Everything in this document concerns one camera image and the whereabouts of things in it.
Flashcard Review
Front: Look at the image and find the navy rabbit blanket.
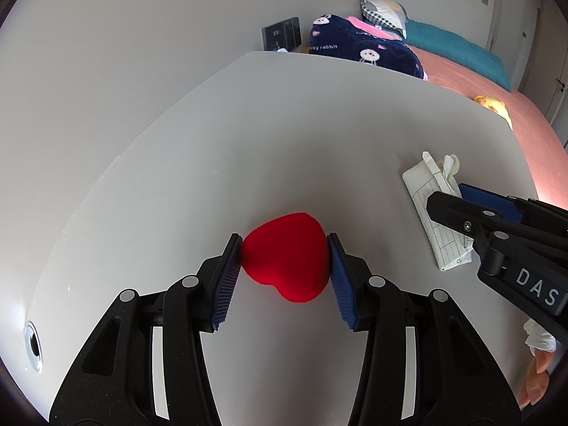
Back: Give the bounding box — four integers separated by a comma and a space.
308, 15, 427, 81

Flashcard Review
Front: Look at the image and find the checked patchwork pillow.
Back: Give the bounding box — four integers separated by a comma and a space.
360, 0, 407, 39

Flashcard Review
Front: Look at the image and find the red heart plush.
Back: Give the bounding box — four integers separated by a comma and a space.
242, 213, 329, 303

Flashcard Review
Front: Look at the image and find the white door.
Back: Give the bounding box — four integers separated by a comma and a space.
488, 0, 542, 91

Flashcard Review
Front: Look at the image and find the yellow chick plush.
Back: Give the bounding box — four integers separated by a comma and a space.
474, 95, 513, 129

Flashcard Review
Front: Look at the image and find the white paper packet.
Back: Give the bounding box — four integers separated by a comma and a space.
403, 151, 473, 271

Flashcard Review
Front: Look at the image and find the white tissue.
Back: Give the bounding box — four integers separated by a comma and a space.
523, 318, 556, 356

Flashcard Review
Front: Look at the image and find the teal pillow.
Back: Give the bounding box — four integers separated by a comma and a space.
405, 19, 512, 92

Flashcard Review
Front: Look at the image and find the pink folded blanket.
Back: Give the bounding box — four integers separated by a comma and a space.
346, 16, 400, 40

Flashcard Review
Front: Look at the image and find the silver cable grommet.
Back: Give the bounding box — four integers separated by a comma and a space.
24, 321, 43, 373

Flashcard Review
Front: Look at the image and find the pink bed sheet mattress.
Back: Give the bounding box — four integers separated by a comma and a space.
412, 47, 568, 209

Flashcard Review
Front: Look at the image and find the person's right hand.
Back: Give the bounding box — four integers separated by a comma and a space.
518, 349, 555, 409

